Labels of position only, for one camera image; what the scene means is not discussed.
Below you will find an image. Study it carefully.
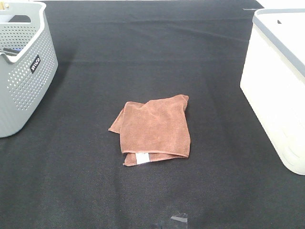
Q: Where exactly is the grey perforated plastic basket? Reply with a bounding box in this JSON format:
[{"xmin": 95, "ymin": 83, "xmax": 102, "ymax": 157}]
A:
[{"xmin": 0, "ymin": 0, "xmax": 58, "ymax": 137}]

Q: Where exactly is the brown microfiber towel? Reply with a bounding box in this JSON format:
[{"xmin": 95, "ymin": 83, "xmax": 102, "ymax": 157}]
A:
[{"xmin": 108, "ymin": 94, "xmax": 191, "ymax": 167}]

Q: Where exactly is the white plastic storage box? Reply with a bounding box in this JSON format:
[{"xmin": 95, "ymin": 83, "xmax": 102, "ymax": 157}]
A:
[{"xmin": 240, "ymin": 9, "xmax": 305, "ymax": 175}]

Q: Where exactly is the black tablecloth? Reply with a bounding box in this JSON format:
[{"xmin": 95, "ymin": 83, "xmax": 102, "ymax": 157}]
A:
[{"xmin": 0, "ymin": 0, "xmax": 305, "ymax": 229}]

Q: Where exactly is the clear tape strip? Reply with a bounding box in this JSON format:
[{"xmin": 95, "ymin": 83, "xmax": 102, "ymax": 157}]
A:
[{"xmin": 171, "ymin": 213, "xmax": 188, "ymax": 224}]

